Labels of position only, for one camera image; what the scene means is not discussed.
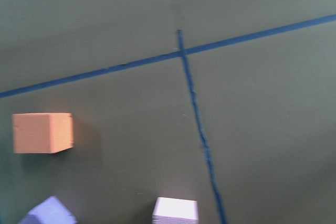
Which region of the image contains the left purple foam block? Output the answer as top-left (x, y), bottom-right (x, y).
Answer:
top-left (19, 196), bottom-right (78, 224)

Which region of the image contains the left orange foam block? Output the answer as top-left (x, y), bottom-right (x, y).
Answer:
top-left (12, 113), bottom-right (74, 154)

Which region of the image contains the pink foam block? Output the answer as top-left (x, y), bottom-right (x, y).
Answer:
top-left (152, 197), bottom-right (199, 223)

